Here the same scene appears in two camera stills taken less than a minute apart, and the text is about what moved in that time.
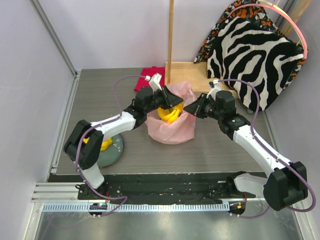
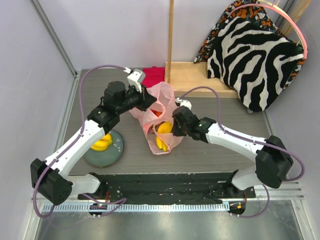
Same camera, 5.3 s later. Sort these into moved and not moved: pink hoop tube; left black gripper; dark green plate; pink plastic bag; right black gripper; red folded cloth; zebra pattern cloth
Moved: left black gripper; right black gripper; pink plastic bag
Not moved: zebra pattern cloth; pink hoop tube; red folded cloth; dark green plate
